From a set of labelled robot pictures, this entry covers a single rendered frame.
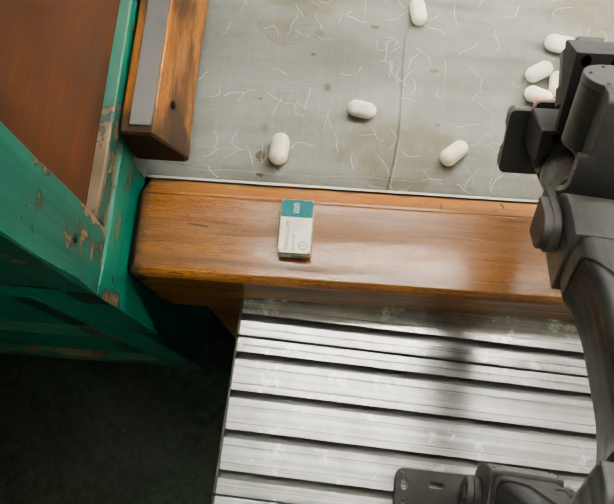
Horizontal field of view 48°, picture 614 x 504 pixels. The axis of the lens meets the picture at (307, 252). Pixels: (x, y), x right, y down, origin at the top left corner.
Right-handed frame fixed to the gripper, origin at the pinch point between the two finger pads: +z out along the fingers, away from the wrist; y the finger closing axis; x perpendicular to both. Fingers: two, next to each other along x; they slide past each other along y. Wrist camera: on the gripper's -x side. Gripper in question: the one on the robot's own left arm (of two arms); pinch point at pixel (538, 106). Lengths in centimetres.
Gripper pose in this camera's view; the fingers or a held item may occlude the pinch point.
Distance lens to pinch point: 78.9
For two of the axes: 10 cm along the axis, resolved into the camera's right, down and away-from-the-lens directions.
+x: -0.4, 8.2, 5.7
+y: -10.0, -0.7, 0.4
